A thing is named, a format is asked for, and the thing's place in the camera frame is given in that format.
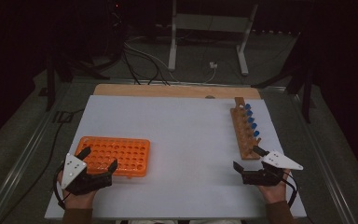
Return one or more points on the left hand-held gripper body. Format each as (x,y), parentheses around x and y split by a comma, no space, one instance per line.
(73,169)

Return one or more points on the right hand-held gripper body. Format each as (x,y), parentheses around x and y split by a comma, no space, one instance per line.
(279,161)

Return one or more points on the blue capped clear test tube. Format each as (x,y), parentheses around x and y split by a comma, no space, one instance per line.
(256,133)
(247,106)
(251,119)
(254,126)
(249,113)

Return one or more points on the orange plastic tube rack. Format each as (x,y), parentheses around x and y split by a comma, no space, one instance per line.
(127,152)

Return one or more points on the wooden tube rack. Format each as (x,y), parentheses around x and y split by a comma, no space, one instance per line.
(238,124)

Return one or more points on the person's left hand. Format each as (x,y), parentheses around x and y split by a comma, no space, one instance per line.
(79,201)

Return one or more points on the person's right hand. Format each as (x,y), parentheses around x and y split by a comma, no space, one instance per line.
(275,194)

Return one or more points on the white paper sheet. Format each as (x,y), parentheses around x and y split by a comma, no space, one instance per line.
(186,140)

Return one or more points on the black tripod stand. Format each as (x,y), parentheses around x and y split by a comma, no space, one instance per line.
(307,102)
(50,87)

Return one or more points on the white plug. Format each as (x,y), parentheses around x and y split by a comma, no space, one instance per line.
(213,65)

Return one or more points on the dark curtain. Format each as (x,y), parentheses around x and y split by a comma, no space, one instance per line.
(6,62)
(348,77)

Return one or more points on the white metal stand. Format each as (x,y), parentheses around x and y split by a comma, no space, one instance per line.
(172,46)

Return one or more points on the metal frame rail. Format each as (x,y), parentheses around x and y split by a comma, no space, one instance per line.
(28,155)
(84,81)
(320,149)

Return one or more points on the black floor bracket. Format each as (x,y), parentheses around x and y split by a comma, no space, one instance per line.
(57,117)

